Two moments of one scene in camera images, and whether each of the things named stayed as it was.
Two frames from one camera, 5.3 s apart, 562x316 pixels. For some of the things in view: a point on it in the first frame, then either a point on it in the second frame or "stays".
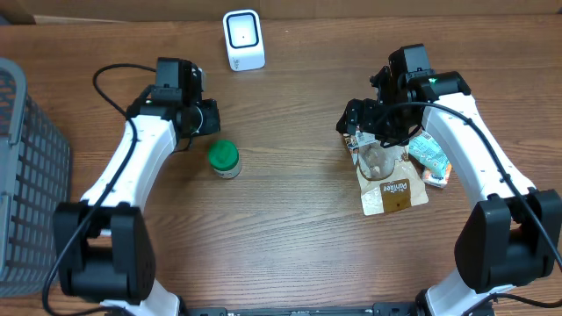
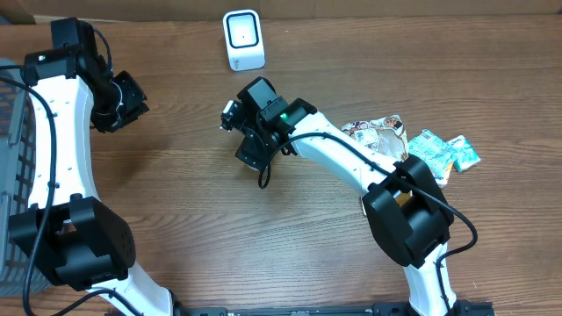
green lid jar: [224, 156] → [248, 167]
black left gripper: [212, 119] → [137, 97]
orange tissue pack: [436, 180] stays
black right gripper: [370, 110] → [254, 151]
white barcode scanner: [244, 39] stays
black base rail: [378, 309] stays
